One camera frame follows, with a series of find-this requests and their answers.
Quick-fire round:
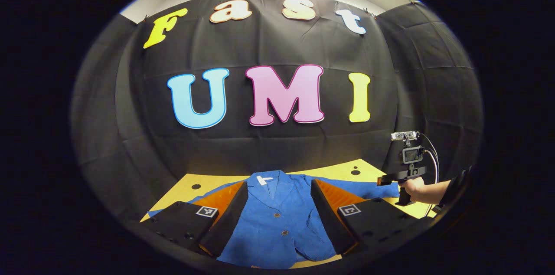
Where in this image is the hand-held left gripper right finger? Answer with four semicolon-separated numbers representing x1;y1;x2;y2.
310;178;434;256

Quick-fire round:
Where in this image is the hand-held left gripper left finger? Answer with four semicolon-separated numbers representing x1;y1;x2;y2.
140;181;248;258

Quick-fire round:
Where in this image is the blue corduroy jacket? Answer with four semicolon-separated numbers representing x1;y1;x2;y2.
147;170;399;270

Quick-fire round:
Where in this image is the black backdrop cloth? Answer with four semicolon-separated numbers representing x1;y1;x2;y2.
72;0;484;223

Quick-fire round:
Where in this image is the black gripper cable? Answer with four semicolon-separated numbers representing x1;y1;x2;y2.
417;133;441;219

